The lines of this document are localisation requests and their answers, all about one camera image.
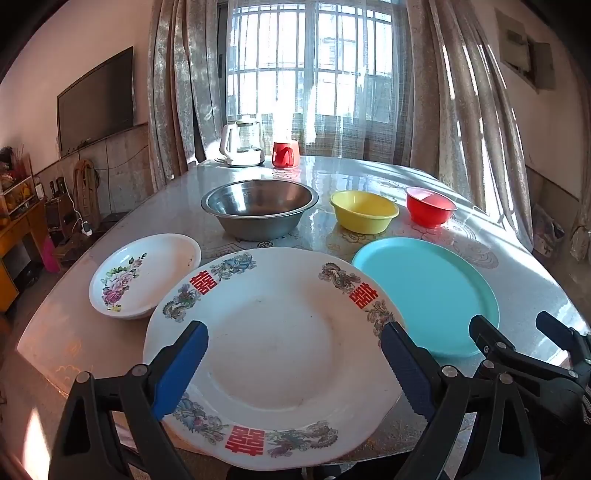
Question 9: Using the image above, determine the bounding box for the wooden chair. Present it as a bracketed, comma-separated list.
[73, 159, 100, 230]

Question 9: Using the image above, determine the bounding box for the yellow plastic bowl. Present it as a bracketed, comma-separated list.
[331, 190, 400, 235]

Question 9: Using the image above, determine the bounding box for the stainless steel basin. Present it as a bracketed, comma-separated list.
[200, 179, 318, 242]

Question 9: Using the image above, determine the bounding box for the wall electrical box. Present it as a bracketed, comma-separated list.
[495, 9, 556, 91]

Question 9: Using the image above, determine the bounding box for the white power strip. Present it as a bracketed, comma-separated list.
[81, 221, 93, 237]

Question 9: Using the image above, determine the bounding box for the teal plastic plate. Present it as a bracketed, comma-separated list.
[353, 237, 500, 358]

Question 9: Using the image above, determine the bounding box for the red mug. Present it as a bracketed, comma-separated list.
[271, 140, 301, 169]

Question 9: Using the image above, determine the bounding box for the white rose deep plate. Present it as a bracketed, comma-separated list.
[88, 233, 201, 320]

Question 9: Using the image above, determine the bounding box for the wall mounted black television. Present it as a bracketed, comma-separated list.
[56, 47, 135, 157]

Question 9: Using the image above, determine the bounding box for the patterned curtain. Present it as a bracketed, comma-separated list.
[407, 1, 533, 250]
[147, 0, 222, 191]

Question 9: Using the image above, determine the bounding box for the red plastic bowl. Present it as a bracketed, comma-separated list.
[406, 187, 457, 228]

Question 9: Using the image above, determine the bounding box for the right patterned curtain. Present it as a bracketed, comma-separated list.
[407, 1, 533, 250]

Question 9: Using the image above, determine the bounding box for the white glass electric kettle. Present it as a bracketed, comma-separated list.
[219, 116, 264, 167]

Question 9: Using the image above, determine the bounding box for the barred window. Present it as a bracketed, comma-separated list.
[217, 1, 413, 165]

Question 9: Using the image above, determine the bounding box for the large white dragon plate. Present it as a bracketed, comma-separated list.
[143, 248, 402, 471]

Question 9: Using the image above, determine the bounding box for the left patterned curtain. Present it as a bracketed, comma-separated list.
[147, 0, 222, 191]

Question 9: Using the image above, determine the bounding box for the orange wooden cabinet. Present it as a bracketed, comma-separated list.
[1, 194, 48, 313]

